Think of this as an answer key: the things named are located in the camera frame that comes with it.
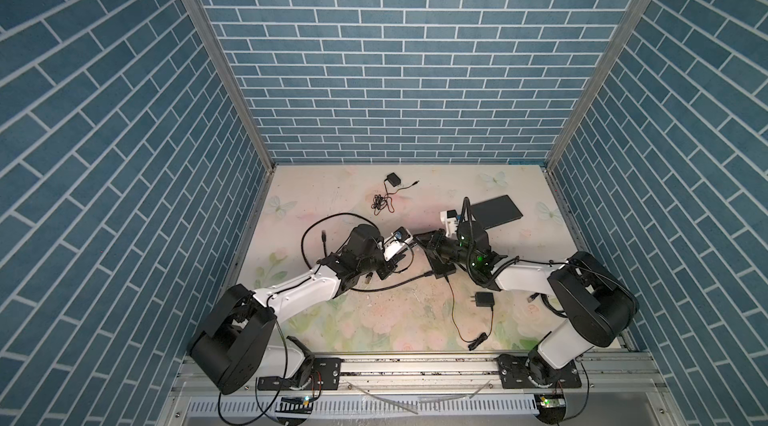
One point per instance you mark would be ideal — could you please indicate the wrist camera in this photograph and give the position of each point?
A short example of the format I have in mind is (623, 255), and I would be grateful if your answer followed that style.
(397, 243)
(450, 220)

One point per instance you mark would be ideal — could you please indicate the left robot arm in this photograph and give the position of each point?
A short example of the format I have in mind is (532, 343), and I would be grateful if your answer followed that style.
(241, 339)

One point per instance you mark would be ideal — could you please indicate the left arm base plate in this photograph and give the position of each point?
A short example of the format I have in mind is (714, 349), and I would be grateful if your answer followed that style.
(318, 373)

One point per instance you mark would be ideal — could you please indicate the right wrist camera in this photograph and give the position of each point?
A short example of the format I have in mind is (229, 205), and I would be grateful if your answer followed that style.
(450, 220)

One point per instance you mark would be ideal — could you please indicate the aluminium rail frame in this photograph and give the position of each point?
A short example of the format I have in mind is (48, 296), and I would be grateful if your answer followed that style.
(602, 387)

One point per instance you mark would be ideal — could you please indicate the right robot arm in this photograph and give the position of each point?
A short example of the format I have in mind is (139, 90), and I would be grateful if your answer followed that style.
(596, 305)

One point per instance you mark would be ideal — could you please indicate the black power adapter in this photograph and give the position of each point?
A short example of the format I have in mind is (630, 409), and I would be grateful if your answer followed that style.
(392, 185)
(481, 300)

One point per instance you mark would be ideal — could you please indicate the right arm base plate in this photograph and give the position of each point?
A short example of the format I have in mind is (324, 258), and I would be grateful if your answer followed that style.
(531, 372)

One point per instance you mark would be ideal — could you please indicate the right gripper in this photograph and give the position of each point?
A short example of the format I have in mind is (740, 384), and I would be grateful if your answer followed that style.
(436, 238)

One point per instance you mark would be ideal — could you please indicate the black router box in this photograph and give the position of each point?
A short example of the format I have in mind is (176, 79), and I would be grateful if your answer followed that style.
(496, 212)

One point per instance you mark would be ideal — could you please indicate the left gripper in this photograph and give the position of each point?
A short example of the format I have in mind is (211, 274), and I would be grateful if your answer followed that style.
(390, 266)

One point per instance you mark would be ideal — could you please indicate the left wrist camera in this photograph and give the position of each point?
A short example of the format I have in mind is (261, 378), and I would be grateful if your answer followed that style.
(397, 243)

